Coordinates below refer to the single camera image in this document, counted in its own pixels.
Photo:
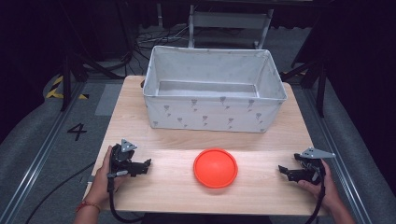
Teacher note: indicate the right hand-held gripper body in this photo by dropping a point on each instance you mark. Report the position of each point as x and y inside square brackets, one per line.
[309, 168]

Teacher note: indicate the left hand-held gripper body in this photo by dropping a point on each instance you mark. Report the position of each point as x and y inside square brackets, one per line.
[120, 158]

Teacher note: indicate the orange round bowl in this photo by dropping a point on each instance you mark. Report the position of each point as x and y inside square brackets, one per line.
[215, 168]

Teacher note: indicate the grey fabric storage box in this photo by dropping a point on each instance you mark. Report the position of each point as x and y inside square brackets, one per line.
[214, 102]

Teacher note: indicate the person's right hand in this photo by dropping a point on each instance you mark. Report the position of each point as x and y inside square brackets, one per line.
[323, 189]

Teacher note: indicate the person's left hand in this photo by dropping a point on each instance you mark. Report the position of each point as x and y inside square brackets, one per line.
[101, 183]

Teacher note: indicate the yellow black hazard tape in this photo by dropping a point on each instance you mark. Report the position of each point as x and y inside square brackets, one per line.
[60, 90]

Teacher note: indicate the black metal stand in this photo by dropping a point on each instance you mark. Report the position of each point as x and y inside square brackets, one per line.
[77, 71]
[311, 74]

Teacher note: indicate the metal floor rail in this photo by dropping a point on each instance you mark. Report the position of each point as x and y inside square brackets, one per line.
[34, 161]
[336, 155]

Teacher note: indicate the grey metal frame stand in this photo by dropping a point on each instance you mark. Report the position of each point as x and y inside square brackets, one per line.
[229, 28]

